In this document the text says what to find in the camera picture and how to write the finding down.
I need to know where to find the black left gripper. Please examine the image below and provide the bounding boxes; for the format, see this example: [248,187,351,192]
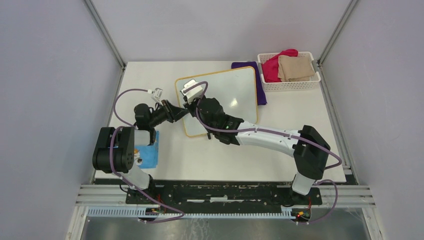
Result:
[148,99,190,128]

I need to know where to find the purple folded towel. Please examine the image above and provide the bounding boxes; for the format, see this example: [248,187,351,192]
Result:
[231,61,267,106]

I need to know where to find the blue cartoon cloth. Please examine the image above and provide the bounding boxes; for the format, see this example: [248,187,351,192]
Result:
[134,130,160,169]

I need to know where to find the white slotted cable duct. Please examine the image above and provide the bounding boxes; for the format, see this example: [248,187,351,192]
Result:
[87,206,296,220]

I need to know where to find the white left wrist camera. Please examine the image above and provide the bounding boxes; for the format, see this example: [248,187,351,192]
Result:
[147,87,163,105]

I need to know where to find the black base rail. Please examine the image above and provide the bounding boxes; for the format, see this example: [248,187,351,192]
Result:
[94,178,323,216]

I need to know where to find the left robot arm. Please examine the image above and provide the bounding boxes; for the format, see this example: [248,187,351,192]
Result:
[92,100,189,204]

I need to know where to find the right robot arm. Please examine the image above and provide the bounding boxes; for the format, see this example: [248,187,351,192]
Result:
[183,97,331,204]

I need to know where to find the white plastic basket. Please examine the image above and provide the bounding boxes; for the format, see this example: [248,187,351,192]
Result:
[257,51,322,92]

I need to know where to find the yellow framed whiteboard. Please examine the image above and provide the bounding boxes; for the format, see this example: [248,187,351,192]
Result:
[174,66,258,124]

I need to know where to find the red cloth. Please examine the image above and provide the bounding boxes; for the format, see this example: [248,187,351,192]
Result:
[262,49,299,83]

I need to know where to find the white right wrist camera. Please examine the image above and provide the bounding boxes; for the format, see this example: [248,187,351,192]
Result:
[180,78,208,104]

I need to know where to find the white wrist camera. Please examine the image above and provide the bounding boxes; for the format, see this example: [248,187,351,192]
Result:
[147,87,163,105]
[180,78,208,104]

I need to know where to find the beige folded cloth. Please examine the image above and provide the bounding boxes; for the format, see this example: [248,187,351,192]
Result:
[277,55,315,82]

